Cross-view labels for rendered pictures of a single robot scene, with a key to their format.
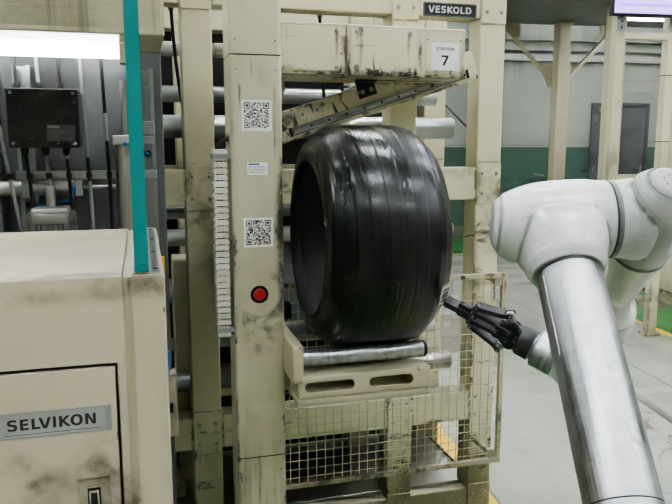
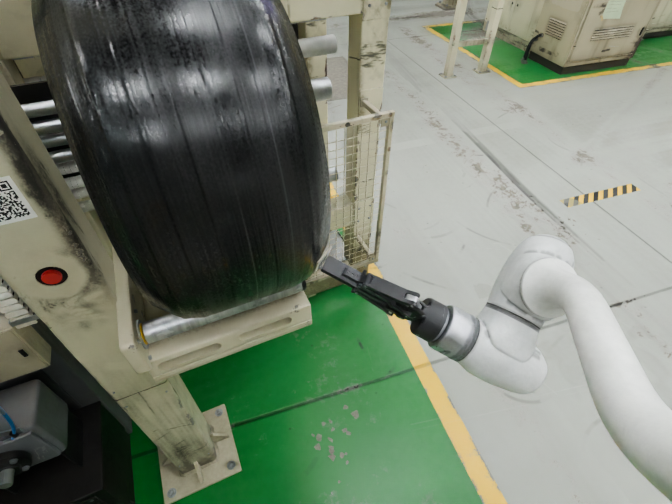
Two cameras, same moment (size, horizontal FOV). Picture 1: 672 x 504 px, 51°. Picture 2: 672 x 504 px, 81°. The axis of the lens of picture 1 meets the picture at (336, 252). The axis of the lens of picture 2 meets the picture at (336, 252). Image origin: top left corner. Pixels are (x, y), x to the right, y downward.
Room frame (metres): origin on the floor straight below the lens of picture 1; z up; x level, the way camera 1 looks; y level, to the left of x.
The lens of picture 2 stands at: (1.23, -0.22, 1.57)
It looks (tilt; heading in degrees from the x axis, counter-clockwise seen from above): 45 degrees down; 351
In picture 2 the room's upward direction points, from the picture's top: straight up
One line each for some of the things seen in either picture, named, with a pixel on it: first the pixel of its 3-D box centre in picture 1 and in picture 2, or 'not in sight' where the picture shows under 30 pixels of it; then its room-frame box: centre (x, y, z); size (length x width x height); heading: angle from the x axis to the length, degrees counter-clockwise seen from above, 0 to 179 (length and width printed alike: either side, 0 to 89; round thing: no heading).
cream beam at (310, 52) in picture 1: (358, 56); not in sight; (2.22, -0.07, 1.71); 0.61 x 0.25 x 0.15; 106
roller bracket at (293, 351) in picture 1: (283, 343); (130, 287); (1.85, 0.14, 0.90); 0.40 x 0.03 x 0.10; 16
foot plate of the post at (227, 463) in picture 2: not in sight; (196, 449); (1.81, 0.21, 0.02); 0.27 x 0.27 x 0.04; 16
